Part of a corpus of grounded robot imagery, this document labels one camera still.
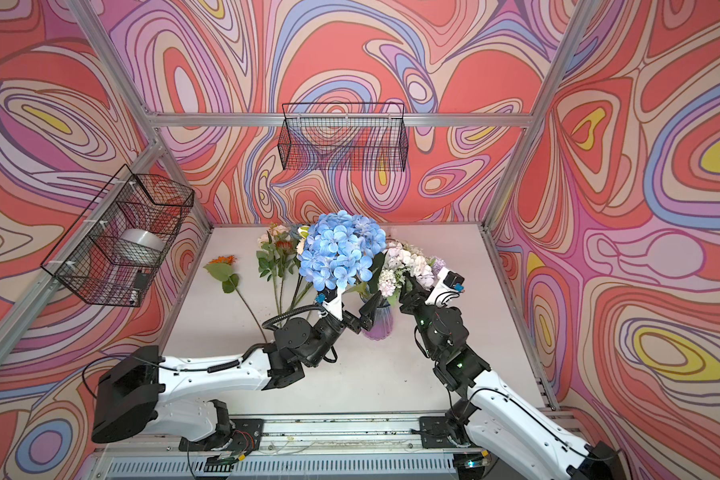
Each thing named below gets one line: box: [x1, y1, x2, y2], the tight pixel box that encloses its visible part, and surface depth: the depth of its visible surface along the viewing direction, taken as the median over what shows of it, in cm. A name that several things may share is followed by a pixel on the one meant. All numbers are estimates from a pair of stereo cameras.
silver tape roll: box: [114, 228, 166, 268], surface depth 74 cm
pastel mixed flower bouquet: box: [378, 239, 446, 301], surface depth 68 cm
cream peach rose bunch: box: [256, 224, 301, 315], surface depth 109 cm
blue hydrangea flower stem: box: [298, 210, 387, 290], surface depth 55 cm
